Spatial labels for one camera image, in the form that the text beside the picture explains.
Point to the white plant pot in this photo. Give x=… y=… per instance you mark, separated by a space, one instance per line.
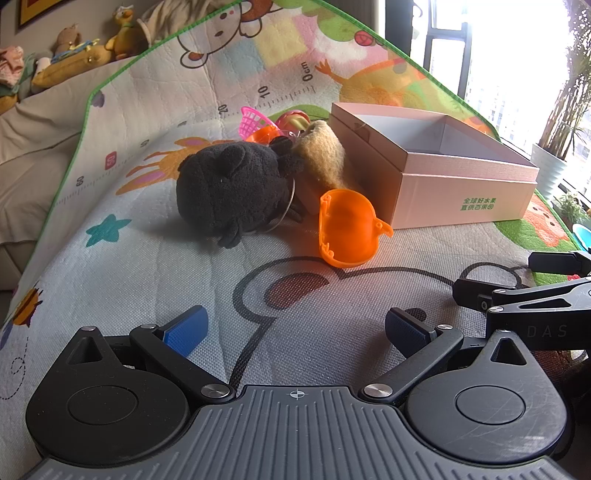
x=549 y=170

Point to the black window frame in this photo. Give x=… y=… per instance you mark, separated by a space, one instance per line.
x=438 y=60

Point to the pile of clothes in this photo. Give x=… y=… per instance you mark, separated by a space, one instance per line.
x=11 y=69

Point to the black plush toy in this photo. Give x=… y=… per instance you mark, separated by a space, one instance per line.
x=226 y=189

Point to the pink cardboard box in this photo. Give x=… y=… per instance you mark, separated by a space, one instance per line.
x=443 y=196

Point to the colourful cartoon play mat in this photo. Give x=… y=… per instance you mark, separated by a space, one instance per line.
x=161 y=277

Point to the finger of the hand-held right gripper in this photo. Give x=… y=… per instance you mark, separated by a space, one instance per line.
x=556 y=264
x=480 y=293

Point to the small leafy plant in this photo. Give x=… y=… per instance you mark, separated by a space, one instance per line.
x=571 y=207

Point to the brown teddy bear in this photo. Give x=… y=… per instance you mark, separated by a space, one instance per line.
x=67 y=41

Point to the pink plastic net scoop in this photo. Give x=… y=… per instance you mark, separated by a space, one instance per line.
x=253 y=121

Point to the pink and yellow cupcake toy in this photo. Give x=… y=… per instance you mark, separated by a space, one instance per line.
x=293 y=121

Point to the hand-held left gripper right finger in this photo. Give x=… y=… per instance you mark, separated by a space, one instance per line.
x=408 y=332

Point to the blue plastic basin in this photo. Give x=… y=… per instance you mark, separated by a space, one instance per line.
x=582 y=237

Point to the yellow plush cushion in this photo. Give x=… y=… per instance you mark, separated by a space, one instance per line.
x=74 y=67

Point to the tan knitted plush toy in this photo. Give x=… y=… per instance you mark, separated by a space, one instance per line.
x=323 y=152

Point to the beige sofa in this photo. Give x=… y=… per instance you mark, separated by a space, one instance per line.
x=32 y=152

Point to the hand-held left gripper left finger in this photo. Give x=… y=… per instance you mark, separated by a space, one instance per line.
x=187 y=330

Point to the large orange plastic shell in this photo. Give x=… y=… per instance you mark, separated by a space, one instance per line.
x=346 y=230

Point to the tall green potted plant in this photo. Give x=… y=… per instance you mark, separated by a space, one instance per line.
x=570 y=92

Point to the pale fluffy plush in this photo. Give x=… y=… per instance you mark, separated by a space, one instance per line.
x=161 y=18

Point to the framed wall picture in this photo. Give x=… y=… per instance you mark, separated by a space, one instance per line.
x=41 y=9

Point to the small orange plastic shell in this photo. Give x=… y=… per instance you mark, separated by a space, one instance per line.
x=263 y=136

